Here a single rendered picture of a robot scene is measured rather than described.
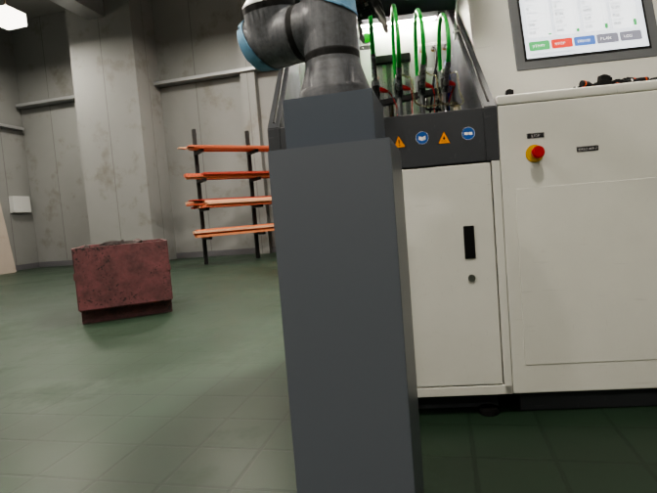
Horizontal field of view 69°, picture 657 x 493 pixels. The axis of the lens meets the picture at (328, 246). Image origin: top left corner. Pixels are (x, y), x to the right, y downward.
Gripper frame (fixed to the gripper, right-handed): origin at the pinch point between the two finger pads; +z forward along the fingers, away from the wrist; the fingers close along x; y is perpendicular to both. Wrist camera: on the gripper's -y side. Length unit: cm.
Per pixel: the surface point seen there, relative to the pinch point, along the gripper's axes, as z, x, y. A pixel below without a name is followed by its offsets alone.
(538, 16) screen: 25, 52, -19
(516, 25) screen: 24, 44, -16
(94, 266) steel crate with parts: 102, -258, -73
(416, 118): 17.8, 5.8, 27.8
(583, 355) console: 85, 32, 78
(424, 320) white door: 61, -10, 69
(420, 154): 25.5, 3.8, 34.9
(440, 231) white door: 44, 3, 51
